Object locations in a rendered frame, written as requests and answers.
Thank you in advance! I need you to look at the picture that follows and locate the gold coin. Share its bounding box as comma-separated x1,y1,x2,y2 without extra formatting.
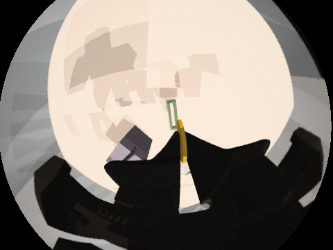
177,119,188,163

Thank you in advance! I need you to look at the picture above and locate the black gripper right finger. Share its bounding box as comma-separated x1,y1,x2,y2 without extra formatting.
185,131,271,205

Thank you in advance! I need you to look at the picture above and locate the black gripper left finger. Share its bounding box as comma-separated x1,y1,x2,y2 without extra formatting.
105,131,181,208

